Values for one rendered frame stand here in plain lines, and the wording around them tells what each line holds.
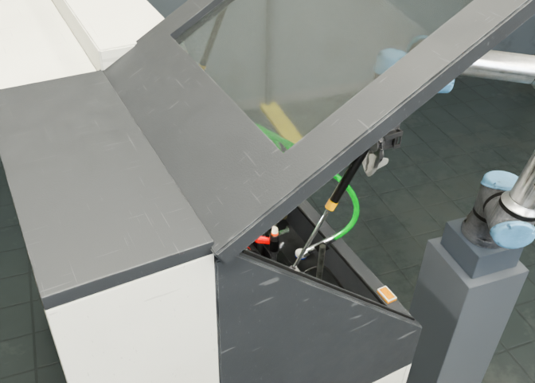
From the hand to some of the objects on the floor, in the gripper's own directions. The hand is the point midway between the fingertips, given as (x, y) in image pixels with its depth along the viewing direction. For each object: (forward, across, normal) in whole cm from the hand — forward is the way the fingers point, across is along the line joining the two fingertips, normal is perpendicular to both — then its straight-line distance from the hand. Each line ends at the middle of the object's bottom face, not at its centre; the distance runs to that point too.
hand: (366, 172), depth 161 cm
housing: (+121, +35, +75) cm, 147 cm away
